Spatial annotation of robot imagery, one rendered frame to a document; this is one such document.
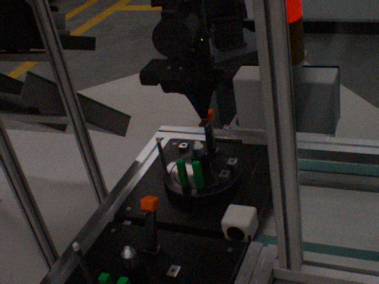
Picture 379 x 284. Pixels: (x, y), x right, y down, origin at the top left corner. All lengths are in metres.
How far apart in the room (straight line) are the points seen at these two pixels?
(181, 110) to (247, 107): 0.75
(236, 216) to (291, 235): 0.12
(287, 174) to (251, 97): 0.10
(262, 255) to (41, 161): 0.71
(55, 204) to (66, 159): 0.18
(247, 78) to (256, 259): 0.28
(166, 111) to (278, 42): 0.86
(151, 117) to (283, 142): 0.79
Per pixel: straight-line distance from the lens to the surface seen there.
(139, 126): 1.34
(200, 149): 0.86
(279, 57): 0.55
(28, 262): 1.03
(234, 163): 0.87
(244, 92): 0.62
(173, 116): 1.35
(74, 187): 1.18
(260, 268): 0.75
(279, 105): 0.58
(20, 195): 0.80
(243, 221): 0.78
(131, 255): 0.69
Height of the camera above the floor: 1.51
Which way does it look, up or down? 32 degrees down
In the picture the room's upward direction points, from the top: 11 degrees counter-clockwise
